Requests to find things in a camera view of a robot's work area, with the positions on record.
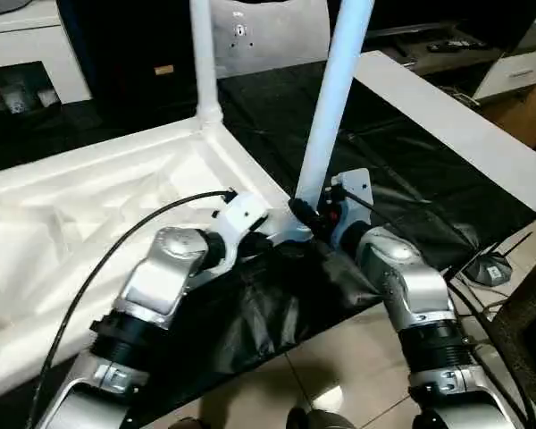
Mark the white plastic table leg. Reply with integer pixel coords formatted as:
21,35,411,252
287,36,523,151
293,0,376,220
189,0,224,126

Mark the white plastic table top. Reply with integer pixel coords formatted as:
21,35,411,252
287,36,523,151
0,114,314,399

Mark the black work mat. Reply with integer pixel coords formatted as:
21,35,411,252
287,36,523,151
0,67,536,425

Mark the dark low tv stand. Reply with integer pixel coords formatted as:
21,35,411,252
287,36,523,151
357,22,536,77

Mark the black remote control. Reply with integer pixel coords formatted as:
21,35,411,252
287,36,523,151
427,38,488,53

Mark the white drawer unit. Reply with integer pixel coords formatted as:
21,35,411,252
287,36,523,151
473,49,536,101

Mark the white cabinet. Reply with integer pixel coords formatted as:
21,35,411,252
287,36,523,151
0,0,92,108

